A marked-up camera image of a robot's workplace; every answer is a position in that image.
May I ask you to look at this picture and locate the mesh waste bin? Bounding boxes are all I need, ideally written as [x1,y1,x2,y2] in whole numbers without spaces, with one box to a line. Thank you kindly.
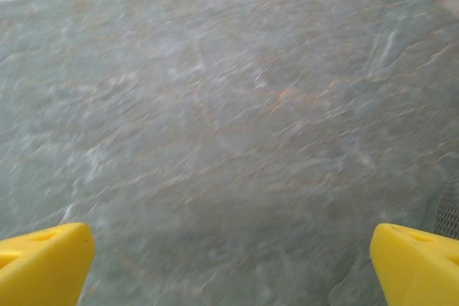
[432,180,459,241]

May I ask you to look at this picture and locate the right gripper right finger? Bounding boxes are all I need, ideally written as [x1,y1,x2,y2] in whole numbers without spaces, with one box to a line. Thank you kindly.
[369,223,459,306]

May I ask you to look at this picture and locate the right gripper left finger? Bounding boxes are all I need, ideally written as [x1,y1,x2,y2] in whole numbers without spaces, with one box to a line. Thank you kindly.
[0,222,96,306]

